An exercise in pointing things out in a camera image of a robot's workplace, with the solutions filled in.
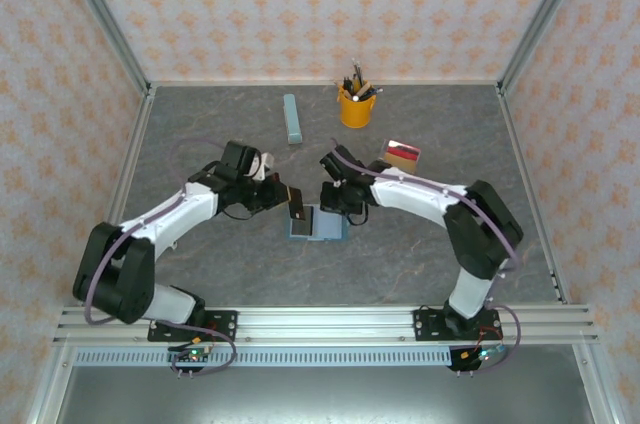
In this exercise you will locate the long teal box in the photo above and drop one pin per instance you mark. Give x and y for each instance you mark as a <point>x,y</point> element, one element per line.
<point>293,119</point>

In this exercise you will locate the short aluminium frame post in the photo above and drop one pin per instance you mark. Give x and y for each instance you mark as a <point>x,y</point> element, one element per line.
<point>595,384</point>
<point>50,389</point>

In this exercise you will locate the small green circuit board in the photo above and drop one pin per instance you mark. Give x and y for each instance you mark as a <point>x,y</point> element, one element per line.
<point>482,355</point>
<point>192,355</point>

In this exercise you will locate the tall black pen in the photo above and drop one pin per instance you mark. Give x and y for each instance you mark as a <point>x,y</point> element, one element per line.
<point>357,71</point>

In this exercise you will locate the thin aluminium table rail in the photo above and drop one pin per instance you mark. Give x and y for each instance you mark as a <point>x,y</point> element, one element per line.
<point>250,83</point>

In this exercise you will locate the short black pen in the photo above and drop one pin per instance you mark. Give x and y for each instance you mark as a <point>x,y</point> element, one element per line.
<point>347,84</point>

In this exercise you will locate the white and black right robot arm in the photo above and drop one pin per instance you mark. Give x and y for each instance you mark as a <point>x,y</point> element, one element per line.
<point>415,194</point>

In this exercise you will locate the blue card holder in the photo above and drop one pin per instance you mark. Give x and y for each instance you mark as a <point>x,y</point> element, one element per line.
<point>330,226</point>

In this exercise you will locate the grey metal sheet panel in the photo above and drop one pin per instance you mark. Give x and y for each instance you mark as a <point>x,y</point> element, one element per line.
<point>320,399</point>

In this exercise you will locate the red card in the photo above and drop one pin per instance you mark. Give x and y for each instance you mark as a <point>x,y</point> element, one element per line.
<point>404,149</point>

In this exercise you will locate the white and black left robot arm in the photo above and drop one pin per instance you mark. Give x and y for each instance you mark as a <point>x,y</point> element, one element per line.
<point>175,214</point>

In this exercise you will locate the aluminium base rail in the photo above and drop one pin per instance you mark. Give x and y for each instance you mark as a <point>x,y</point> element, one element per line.
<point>325,324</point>

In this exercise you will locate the brown wooden pencil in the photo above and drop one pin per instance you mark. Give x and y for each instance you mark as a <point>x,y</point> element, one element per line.
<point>367,90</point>

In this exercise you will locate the dark brown card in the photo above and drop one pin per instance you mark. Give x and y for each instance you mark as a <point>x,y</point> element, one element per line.
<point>297,204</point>

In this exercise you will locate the clear acrylic card box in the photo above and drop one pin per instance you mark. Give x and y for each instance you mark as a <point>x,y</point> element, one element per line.
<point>400,159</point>

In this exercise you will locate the aluminium table side rail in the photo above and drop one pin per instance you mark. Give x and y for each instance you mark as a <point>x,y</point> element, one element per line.
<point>525,184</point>
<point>135,154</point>

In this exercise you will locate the yellow pen cup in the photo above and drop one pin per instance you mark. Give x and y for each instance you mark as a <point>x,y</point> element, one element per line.
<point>356,113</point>

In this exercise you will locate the tan card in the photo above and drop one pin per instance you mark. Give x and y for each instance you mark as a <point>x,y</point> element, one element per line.
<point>401,159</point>

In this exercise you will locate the grey card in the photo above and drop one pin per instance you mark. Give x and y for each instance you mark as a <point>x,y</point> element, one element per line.
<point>301,227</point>

